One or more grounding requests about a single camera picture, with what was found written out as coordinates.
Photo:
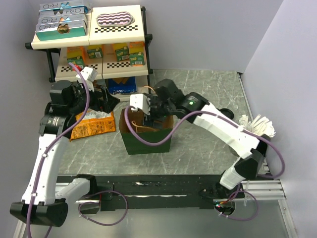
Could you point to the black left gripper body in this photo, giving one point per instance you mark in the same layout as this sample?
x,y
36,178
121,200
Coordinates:
x,y
103,103

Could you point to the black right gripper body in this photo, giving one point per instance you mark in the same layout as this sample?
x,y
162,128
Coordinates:
x,y
159,111

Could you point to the brown paper bag with handles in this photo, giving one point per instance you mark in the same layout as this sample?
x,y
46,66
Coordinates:
x,y
133,145

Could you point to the black plastic cup lid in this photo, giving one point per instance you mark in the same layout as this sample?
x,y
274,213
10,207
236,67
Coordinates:
x,y
227,112

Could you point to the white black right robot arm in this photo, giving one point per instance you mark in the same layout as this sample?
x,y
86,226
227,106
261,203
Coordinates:
x,y
199,111

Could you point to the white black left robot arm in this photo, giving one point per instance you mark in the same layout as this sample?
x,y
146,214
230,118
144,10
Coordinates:
x,y
41,204

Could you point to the orange snack bag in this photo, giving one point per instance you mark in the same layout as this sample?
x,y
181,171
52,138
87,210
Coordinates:
x,y
94,123

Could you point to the blue chip bag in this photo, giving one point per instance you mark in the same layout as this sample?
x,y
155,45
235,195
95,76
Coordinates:
x,y
123,85

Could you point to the green small box left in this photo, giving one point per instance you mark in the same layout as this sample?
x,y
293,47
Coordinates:
x,y
78,60

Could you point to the green small box centre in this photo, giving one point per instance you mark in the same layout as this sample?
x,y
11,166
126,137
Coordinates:
x,y
95,53

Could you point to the green small box right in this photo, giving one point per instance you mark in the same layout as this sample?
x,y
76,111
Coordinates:
x,y
122,54

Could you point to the green small box front-right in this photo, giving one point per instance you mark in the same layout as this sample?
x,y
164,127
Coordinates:
x,y
137,59

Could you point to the cream three-tier shelf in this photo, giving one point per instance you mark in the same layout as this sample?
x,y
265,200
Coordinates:
x,y
106,67

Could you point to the striped purple cloth pad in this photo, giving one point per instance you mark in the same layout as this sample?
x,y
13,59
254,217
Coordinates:
x,y
115,19

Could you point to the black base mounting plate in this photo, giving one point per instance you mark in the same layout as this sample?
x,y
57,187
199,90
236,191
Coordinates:
x,y
157,191

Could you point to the teal tissue box front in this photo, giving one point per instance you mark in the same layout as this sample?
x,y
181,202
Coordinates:
x,y
61,30

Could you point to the grey cup of straws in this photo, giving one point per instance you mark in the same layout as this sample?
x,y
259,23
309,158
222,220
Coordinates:
x,y
259,126

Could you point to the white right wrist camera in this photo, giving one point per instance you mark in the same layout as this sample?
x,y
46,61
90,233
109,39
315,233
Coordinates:
x,y
140,102

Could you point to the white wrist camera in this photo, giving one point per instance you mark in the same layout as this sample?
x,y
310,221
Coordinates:
x,y
89,75
140,102

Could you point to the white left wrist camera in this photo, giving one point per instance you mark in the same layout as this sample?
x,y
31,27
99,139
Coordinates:
x,y
89,75

